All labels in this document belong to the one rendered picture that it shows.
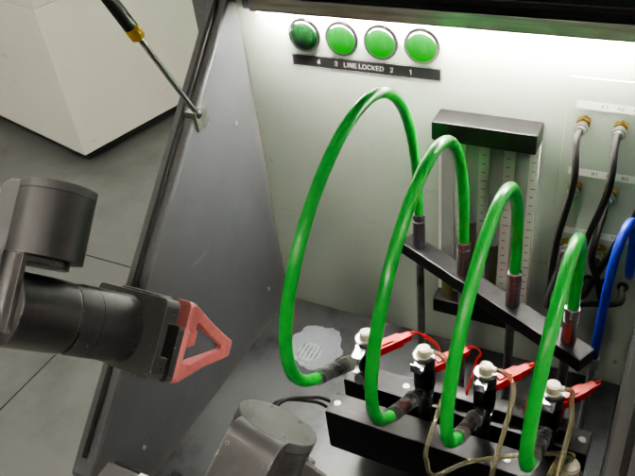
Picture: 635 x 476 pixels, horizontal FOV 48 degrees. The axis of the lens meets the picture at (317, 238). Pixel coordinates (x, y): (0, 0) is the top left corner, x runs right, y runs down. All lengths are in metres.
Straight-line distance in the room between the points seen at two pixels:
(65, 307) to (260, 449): 0.19
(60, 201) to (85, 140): 3.17
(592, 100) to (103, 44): 2.96
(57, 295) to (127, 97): 3.28
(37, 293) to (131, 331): 0.08
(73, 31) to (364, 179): 2.58
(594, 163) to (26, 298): 0.74
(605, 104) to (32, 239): 0.70
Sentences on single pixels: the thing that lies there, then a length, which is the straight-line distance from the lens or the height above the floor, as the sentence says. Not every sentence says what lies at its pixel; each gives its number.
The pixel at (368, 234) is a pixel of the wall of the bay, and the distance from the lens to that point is 1.23.
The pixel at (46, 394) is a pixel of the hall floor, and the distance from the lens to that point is 2.62.
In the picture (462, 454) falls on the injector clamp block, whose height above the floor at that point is 0.98.
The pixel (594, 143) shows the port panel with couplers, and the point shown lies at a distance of 1.01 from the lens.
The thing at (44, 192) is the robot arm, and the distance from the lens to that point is 0.56.
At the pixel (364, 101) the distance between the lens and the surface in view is 0.79.
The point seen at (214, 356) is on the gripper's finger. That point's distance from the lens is 0.65.
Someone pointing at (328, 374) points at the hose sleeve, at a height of 1.15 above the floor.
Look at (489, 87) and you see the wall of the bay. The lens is 1.01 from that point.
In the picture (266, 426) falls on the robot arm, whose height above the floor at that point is 1.41.
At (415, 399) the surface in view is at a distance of 0.92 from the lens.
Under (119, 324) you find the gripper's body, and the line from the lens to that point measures 0.59.
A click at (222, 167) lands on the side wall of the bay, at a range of 1.14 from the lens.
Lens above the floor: 1.78
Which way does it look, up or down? 37 degrees down
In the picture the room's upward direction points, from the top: 8 degrees counter-clockwise
